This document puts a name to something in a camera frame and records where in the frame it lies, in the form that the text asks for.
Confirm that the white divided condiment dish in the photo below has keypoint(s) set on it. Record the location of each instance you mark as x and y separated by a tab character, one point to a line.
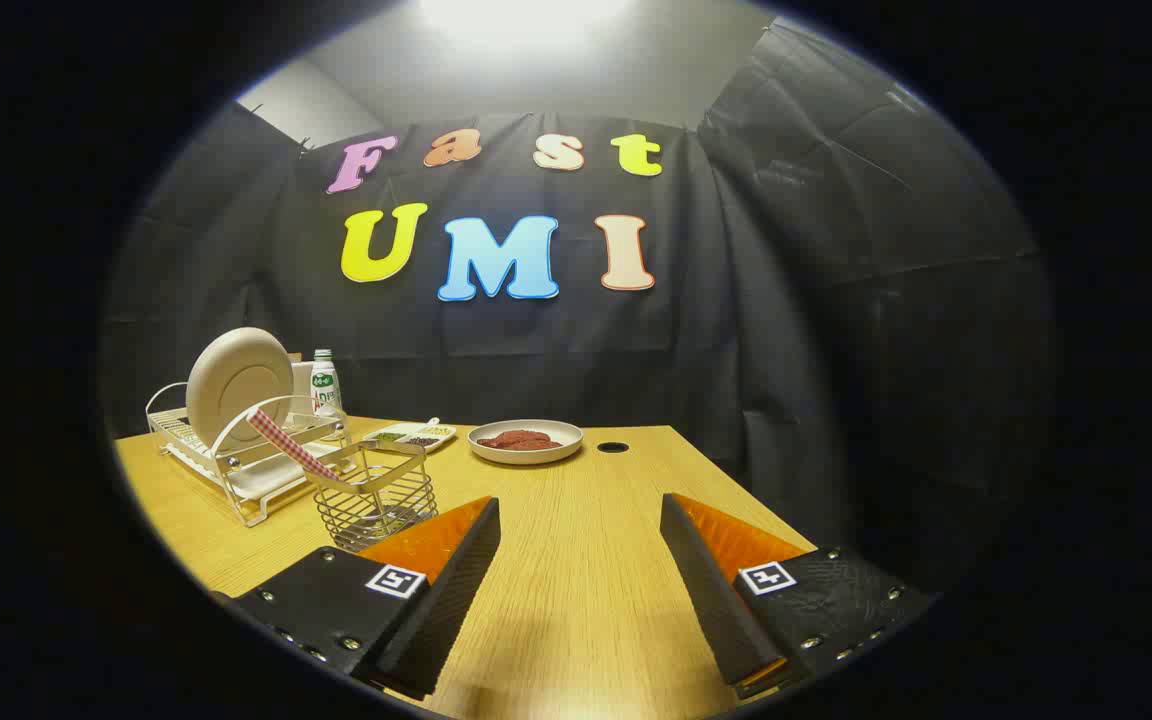
406	437

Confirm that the white bottle with green label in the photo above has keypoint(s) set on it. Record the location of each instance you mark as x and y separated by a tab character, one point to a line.
324	392

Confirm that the red meat patty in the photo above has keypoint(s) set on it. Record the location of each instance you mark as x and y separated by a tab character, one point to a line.
498	441
540	440

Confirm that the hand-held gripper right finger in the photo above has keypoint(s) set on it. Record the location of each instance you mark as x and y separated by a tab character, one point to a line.
716	600

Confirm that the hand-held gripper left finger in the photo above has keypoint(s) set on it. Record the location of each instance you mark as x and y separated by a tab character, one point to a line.
446	610

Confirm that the black backdrop cloth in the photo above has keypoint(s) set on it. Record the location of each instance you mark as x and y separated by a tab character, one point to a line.
836	350

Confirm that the round beige plate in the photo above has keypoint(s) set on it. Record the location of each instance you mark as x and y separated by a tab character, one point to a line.
236	385

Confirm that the white toaster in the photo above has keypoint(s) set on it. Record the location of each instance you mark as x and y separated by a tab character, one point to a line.
302	385

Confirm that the shallow beige dish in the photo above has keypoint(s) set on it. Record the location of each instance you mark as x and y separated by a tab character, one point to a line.
526	457

